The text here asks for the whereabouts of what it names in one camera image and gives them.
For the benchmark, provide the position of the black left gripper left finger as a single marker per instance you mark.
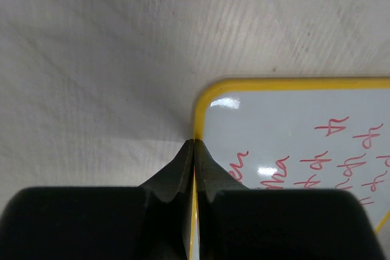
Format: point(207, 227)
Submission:
point(149, 221)

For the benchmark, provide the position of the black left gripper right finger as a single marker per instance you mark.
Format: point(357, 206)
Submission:
point(236, 222)

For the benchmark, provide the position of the yellow framed small whiteboard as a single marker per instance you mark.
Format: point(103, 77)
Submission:
point(302, 133)

